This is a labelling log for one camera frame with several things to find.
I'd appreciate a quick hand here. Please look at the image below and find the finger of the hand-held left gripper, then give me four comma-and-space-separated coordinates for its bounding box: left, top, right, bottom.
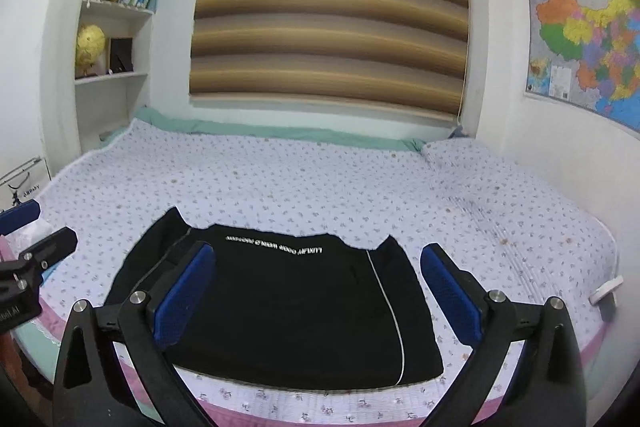
19, 226, 79, 270
0, 200, 42, 236

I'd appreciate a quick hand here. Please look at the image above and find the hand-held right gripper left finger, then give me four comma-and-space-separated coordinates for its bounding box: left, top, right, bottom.
52, 240, 217, 427

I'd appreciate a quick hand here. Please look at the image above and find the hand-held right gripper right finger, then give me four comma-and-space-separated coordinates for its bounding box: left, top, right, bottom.
420, 242, 587, 427

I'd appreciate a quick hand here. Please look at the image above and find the black jacket with white piping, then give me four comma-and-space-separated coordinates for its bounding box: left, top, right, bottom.
104, 206, 445, 392

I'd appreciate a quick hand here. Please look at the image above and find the white printed bag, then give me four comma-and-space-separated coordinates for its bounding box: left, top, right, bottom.
0, 156, 52, 214

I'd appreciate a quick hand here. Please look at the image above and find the white plastic device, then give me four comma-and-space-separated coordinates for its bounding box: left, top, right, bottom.
588, 275, 625, 306

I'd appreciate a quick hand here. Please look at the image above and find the white floral bedspread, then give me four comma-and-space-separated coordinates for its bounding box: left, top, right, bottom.
12, 118, 622, 427

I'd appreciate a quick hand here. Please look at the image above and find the green bed sheet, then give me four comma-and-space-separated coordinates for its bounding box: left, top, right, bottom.
99, 106, 427, 154

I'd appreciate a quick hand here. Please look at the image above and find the golden globe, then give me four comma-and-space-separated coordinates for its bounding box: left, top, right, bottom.
75, 24, 107, 78

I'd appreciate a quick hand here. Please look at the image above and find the white built-in bookshelf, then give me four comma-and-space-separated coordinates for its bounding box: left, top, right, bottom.
73, 0, 189, 148

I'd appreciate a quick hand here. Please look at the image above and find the brown striped window blind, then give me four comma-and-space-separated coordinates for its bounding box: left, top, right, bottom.
188, 0, 472, 124

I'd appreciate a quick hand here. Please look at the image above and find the black picture frame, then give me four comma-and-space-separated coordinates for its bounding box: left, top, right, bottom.
108, 37, 135, 74

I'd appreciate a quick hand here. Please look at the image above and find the colourful wall map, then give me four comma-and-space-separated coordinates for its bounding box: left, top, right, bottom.
524, 0, 640, 131

